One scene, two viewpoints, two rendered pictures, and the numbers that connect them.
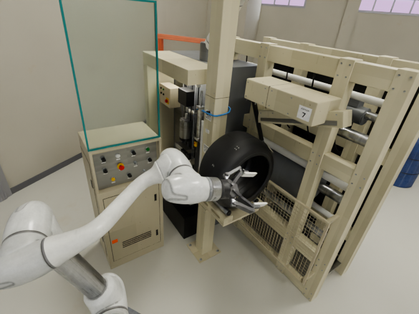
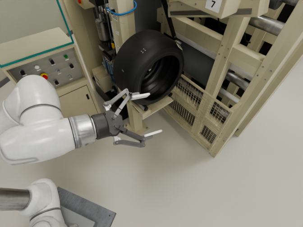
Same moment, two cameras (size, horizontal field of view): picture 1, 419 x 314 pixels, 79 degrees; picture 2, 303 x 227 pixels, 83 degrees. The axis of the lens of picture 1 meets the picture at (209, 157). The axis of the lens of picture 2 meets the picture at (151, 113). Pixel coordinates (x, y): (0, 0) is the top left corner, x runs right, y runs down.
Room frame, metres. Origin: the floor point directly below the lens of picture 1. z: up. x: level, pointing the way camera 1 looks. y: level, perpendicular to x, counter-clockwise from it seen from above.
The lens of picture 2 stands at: (0.49, -0.21, 2.03)
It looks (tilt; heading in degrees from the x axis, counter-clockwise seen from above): 52 degrees down; 359
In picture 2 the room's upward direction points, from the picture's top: straight up
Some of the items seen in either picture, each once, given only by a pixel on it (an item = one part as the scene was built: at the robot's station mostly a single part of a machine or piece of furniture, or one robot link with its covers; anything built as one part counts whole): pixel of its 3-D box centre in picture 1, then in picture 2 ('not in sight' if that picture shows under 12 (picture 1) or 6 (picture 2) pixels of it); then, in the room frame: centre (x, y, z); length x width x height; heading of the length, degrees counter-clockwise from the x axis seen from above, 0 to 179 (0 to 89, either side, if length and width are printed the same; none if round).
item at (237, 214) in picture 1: (227, 204); (147, 98); (1.65, -0.19, 0.80); 0.37 x 0.36 x 0.02; 127
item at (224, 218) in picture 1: (214, 206); (135, 102); (1.57, -0.08, 0.83); 0.36 x 0.09 x 0.06; 37
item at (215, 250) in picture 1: (203, 248); (136, 126); (1.84, -0.02, 0.01); 0.27 x 0.27 x 0.02; 37
